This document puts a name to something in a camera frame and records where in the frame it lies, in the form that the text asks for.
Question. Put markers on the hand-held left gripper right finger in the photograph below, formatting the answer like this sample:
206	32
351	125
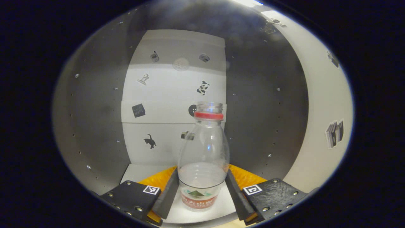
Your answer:
235	196

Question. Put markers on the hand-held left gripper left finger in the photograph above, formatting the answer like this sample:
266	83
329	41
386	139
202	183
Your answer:
167	199

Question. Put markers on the grey cabinet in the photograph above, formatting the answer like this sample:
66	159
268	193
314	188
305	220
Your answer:
95	126

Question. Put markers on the grey cabinet door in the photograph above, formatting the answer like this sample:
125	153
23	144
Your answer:
316	110

